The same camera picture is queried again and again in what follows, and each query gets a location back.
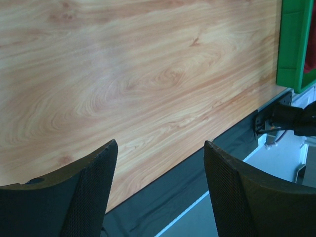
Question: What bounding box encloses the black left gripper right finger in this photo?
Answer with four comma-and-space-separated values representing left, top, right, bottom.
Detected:
204, 141, 316, 237

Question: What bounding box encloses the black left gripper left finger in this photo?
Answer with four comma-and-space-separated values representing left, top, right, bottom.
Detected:
0, 140, 118, 237

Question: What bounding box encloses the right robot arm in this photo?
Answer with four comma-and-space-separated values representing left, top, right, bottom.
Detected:
271, 101, 316, 137

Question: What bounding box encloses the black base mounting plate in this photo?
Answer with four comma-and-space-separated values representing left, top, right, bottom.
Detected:
100, 92, 289, 237

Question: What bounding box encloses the dark red t-shirt in bin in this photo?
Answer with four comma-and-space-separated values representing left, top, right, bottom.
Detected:
303, 19, 316, 75

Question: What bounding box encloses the green plastic bin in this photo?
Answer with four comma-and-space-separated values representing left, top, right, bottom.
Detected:
276, 0, 316, 93

